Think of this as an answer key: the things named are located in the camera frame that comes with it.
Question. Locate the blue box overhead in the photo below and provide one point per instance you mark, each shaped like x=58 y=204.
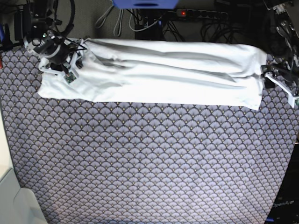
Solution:
x=145 y=4

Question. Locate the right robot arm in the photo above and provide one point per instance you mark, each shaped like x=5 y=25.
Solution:
x=41 y=37

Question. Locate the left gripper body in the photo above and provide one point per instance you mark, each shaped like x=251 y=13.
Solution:
x=288 y=82

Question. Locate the black device at right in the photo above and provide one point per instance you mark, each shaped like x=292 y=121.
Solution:
x=285 y=209

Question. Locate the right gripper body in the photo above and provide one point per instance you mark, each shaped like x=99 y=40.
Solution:
x=60 y=60

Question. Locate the white plastic bin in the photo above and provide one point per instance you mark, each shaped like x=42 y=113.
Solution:
x=17 y=205

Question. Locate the white T-shirt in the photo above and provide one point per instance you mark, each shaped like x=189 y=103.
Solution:
x=195 y=73

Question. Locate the fan-patterned table cloth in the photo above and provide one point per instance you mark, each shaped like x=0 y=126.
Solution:
x=100 y=163

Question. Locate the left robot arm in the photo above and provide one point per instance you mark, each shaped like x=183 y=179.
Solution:
x=286 y=24

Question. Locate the black power strip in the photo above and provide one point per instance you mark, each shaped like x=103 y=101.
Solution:
x=201 y=14

